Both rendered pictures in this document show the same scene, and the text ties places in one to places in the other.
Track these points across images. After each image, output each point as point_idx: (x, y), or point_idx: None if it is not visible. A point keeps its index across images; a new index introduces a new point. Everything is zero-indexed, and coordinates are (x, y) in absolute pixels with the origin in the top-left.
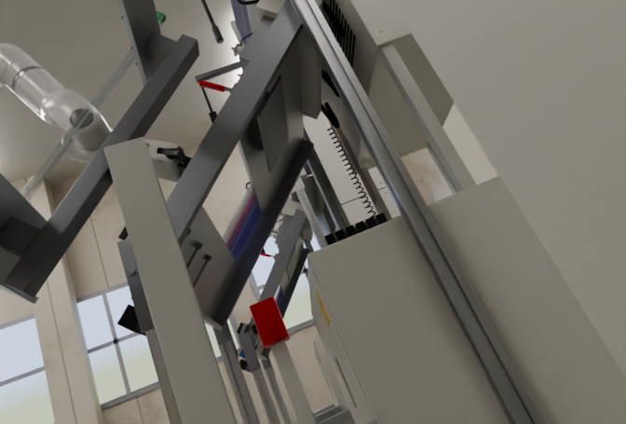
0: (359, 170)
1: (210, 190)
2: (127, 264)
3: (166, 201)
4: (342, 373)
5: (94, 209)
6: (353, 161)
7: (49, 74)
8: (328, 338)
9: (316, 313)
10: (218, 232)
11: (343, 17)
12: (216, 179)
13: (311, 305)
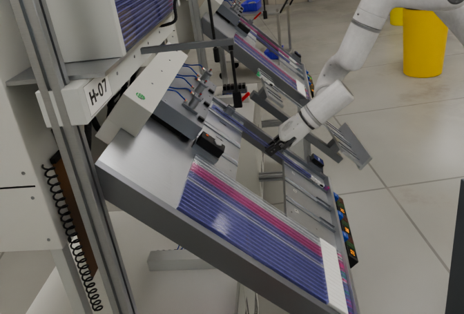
0: (81, 233)
1: (273, 159)
2: (321, 172)
3: (296, 154)
4: (247, 308)
5: (313, 144)
6: (75, 221)
7: (349, 25)
8: (244, 289)
9: (241, 287)
10: (284, 199)
11: (127, 85)
12: (267, 154)
13: (236, 301)
